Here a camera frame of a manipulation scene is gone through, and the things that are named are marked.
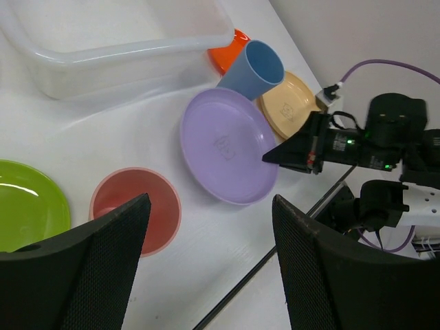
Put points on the blue plastic cup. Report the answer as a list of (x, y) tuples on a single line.
[(256, 70)]

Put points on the purple plastic plate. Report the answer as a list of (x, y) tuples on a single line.
[(223, 138)]

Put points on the orange plastic plate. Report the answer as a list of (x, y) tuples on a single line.
[(223, 57)]

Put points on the pink plastic cup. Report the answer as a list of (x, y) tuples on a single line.
[(155, 201)]

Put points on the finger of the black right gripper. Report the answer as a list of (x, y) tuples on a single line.
[(296, 153)]

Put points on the translucent white plastic bin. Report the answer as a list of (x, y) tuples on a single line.
[(73, 48)]

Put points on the beige plastic plate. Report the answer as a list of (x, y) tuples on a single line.
[(288, 106)]

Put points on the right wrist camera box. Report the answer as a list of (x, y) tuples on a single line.
[(328, 100)]

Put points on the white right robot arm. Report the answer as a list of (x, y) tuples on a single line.
[(381, 203)]

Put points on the green plastic plate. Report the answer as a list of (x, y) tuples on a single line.
[(33, 207)]

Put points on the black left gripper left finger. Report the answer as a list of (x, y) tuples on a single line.
[(80, 279)]

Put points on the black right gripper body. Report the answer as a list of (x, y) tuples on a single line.
[(377, 146)]

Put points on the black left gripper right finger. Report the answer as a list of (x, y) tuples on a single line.
[(333, 282)]

